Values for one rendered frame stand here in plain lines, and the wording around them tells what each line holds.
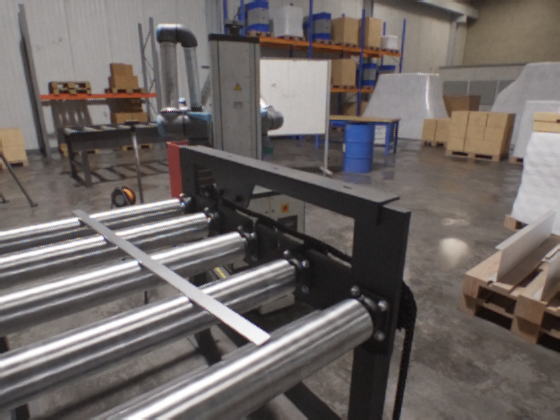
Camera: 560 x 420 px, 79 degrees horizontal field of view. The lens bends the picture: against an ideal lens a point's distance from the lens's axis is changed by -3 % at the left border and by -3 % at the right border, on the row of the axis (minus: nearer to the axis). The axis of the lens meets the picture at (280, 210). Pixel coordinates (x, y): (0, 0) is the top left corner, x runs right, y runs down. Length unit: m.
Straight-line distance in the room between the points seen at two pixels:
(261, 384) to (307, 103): 5.61
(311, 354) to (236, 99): 1.95
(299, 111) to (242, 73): 3.65
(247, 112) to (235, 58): 0.35
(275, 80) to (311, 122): 0.92
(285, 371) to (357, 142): 6.04
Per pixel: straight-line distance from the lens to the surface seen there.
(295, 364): 0.79
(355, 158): 6.69
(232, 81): 2.48
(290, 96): 6.04
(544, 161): 4.29
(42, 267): 1.43
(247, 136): 2.53
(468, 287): 2.67
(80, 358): 0.91
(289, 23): 12.67
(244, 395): 0.74
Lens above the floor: 1.42
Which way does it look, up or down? 18 degrees down
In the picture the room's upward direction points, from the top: straight up
